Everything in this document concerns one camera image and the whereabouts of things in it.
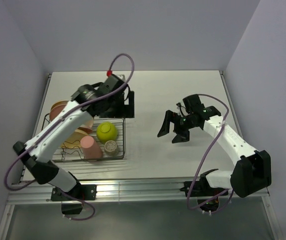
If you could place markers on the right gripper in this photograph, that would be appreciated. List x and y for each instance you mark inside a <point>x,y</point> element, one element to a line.
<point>172,116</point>

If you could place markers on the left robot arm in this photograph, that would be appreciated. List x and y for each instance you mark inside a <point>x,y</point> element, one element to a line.
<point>86,103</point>

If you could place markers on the aluminium table edge rail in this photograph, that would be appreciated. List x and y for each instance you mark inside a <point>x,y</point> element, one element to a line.
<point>120,190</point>

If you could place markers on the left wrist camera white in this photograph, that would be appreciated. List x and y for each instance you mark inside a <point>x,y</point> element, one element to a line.
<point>120,76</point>

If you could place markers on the lime green bowl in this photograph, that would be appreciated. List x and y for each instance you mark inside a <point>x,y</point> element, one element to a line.
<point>106,131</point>

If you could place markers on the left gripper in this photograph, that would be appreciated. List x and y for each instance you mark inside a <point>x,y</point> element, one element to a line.
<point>125,111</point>

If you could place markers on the black wire dish rack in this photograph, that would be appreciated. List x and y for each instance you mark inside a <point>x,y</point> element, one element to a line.
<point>75,154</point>

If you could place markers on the small speckled ceramic cup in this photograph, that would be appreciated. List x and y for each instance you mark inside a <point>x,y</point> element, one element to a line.
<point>111,148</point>

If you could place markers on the yellow cream leaf plate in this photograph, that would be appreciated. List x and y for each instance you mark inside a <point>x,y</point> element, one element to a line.
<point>58,103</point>

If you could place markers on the pink cream plate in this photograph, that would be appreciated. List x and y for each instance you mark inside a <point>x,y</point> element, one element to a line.
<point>87,127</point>
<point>55,111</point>

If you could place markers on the pink plastic cup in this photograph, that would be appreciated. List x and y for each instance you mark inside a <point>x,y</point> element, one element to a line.
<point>90,148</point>

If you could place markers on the plain yellow bear plate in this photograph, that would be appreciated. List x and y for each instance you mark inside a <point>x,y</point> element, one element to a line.
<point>74,140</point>

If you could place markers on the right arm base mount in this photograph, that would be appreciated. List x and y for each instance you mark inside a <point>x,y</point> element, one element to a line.
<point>202,189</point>

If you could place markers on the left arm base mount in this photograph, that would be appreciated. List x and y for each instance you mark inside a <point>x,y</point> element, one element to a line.
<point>85,192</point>

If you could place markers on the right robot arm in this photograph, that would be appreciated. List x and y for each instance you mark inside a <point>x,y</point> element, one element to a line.
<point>252,168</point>

